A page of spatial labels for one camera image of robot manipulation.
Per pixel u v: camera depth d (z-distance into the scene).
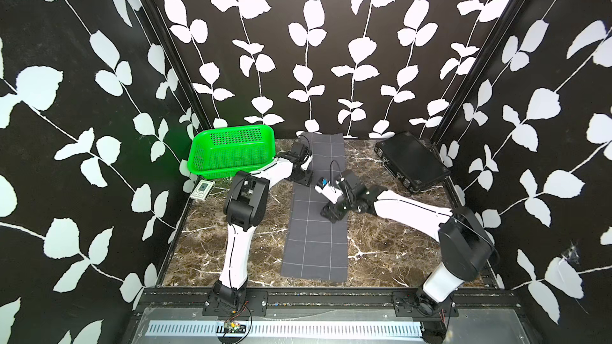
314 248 0.86
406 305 0.73
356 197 0.67
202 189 0.98
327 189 0.76
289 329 0.70
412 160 1.33
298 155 0.84
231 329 0.72
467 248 0.45
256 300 0.75
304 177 0.94
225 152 1.15
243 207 0.58
